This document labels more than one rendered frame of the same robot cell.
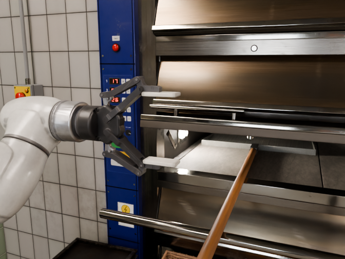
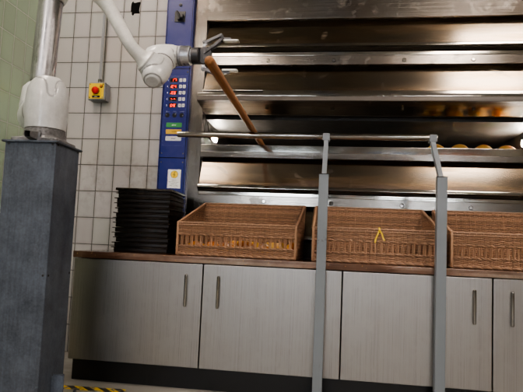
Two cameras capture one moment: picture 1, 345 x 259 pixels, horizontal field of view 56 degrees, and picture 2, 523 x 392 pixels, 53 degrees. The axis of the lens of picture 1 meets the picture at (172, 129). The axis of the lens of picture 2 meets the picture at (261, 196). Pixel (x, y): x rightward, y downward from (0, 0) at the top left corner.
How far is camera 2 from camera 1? 1.94 m
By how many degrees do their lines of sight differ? 22
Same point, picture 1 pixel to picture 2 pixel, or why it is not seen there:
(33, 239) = (77, 222)
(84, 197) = (136, 173)
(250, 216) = (266, 169)
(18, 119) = (161, 48)
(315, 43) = (302, 58)
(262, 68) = (272, 73)
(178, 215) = (215, 175)
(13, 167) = (165, 61)
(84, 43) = not seen: hidden behind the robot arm
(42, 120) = (173, 50)
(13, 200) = (165, 74)
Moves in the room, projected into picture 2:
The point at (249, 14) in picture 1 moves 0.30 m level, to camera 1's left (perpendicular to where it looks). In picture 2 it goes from (265, 41) to (211, 34)
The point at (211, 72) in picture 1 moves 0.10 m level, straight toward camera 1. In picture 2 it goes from (241, 75) to (243, 70)
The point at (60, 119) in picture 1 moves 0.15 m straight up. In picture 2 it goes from (183, 50) to (184, 17)
